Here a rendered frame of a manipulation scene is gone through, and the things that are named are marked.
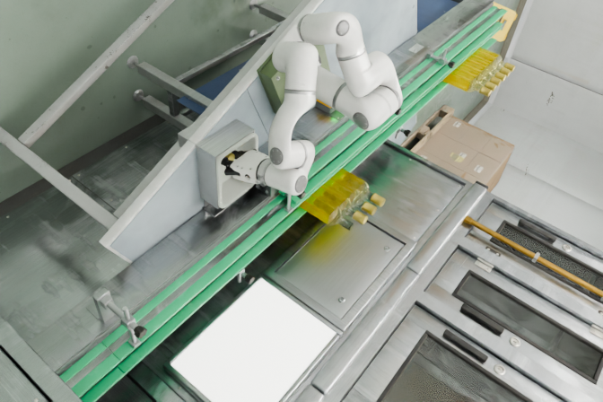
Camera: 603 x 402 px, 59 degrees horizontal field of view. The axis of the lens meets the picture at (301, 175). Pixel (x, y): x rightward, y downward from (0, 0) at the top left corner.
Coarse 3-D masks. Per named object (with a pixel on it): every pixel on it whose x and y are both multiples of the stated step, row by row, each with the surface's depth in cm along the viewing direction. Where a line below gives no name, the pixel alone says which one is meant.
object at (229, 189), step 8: (248, 136) 160; (256, 136) 163; (240, 144) 158; (248, 144) 167; (256, 144) 165; (224, 152) 154; (216, 160) 155; (216, 168) 155; (224, 168) 171; (216, 176) 157; (224, 176) 173; (224, 184) 174; (232, 184) 174; (240, 184) 175; (248, 184) 175; (224, 192) 172; (232, 192) 172; (240, 192) 173; (224, 200) 169; (232, 200) 170
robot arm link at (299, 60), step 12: (300, 24) 148; (288, 36) 148; (300, 36) 149; (276, 48) 145; (288, 48) 141; (300, 48) 138; (312, 48) 139; (276, 60) 145; (288, 60) 140; (300, 60) 138; (312, 60) 139; (288, 72) 140; (300, 72) 139; (312, 72) 140; (288, 84) 141; (300, 84) 139; (312, 84) 141
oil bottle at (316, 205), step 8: (312, 200) 185; (320, 200) 186; (328, 200) 186; (304, 208) 188; (312, 208) 185; (320, 208) 183; (328, 208) 183; (336, 208) 183; (320, 216) 185; (328, 216) 182; (336, 216) 182; (328, 224) 185
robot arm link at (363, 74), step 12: (348, 60) 149; (360, 60) 150; (372, 60) 155; (384, 60) 156; (348, 72) 152; (360, 72) 151; (372, 72) 153; (384, 72) 156; (348, 84) 155; (360, 84) 153; (372, 84) 154; (384, 84) 162; (396, 84) 161; (360, 96) 156
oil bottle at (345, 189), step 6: (330, 180) 193; (336, 180) 193; (342, 180) 194; (330, 186) 192; (336, 186) 191; (342, 186) 192; (348, 186) 192; (342, 192) 190; (348, 192) 190; (354, 192) 190; (354, 198) 188; (354, 204) 189
